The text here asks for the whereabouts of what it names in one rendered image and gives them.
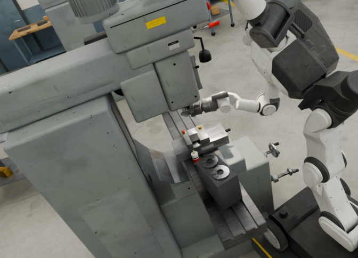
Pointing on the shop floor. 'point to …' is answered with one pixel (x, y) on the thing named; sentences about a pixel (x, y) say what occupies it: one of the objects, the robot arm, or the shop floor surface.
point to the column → (94, 180)
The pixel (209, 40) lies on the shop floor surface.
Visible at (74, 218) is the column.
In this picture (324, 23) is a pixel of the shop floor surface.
